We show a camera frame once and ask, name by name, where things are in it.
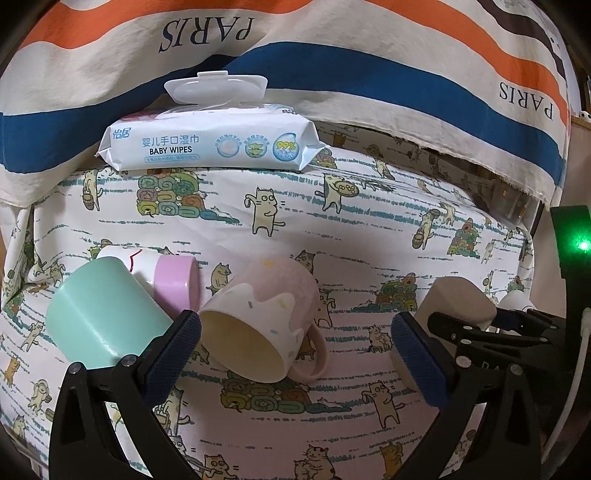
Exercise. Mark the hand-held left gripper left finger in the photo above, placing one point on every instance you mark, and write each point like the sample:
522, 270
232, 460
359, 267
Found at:
181, 336

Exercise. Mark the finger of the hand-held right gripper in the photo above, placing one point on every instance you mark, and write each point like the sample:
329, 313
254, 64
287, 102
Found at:
531, 321
485, 344

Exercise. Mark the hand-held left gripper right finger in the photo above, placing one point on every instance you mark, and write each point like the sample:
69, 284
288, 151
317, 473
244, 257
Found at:
417, 360

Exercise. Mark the beige cup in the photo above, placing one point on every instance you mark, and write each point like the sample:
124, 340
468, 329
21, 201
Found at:
459, 300

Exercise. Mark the pink mug with cream glaze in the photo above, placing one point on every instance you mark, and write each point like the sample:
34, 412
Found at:
272, 295

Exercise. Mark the white and pink cup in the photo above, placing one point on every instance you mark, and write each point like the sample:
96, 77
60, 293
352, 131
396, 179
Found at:
173, 281

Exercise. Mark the mint green cup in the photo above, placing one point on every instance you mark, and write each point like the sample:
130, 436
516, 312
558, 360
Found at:
101, 314

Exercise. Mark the white rounded object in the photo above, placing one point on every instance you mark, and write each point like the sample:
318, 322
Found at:
516, 302

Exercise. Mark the cat printed bed sheet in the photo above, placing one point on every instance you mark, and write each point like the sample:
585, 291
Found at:
323, 221

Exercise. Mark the baby wipes pack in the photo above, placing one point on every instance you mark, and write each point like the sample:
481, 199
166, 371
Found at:
207, 143

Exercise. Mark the striped white cloth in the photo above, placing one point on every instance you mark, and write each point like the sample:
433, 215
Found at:
323, 55

